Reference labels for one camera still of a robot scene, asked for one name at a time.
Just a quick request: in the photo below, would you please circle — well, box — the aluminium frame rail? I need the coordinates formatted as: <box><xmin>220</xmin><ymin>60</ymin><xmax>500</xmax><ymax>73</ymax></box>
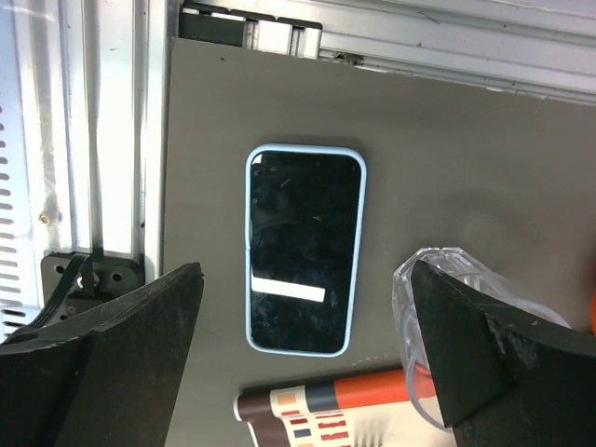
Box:
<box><xmin>1</xmin><ymin>1</ymin><xmax>179</xmax><ymax>280</ymax></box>

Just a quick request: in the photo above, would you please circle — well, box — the black corner bracket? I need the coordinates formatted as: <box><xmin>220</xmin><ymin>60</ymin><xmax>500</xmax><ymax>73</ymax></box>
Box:
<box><xmin>34</xmin><ymin>252</ymin><xmax>145</xmax><ymax>328</ymax></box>

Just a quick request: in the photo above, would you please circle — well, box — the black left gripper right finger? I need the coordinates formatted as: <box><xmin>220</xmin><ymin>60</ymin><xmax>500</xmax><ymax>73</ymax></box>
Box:
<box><xmin>412</xmin><ymin>261</ymin><xmax>595</xmax><ymax>446</ymax></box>

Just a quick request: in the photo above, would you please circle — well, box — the orange plastic bowl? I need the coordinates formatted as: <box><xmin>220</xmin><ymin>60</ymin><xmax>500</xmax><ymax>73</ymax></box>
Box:
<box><xmin>589</xmin><ymin>292</ymin><xmax>596</xmax><ymax>336</ymax></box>

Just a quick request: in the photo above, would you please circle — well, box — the patchwork orange red placemat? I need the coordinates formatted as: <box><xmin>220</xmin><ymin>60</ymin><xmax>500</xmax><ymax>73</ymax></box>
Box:
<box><xmin>233</xmin><ymin>368</ymin><xmax>456</xmax><ymax>446</ymax></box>

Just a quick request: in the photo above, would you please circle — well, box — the white slotted cable duct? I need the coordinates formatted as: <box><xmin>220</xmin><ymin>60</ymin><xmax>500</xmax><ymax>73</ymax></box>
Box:
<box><xmin>1</xmin><ymin>91</ymin><xmax>40</xmax><ymax>336</ymax></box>

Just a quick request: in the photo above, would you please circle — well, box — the clear plastic cup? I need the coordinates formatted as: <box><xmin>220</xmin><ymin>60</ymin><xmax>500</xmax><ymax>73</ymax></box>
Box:
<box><xmin>392</xmin><ymin>248</ymin><xmax>569</xmax><ymax>432</ymax></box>

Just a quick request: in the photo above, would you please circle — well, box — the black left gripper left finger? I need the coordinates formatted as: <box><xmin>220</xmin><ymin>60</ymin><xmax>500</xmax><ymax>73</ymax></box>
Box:
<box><xmin>1</xmin><ymin>263</ymin><xmax>204</xmax><ymax>446</ymax></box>

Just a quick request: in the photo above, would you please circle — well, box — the phone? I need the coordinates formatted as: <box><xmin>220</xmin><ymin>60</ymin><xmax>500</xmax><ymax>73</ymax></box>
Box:
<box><xmin>244</xmin><ymin>143</ymin><xmax>368</xmax><ymax>358</ymax></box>

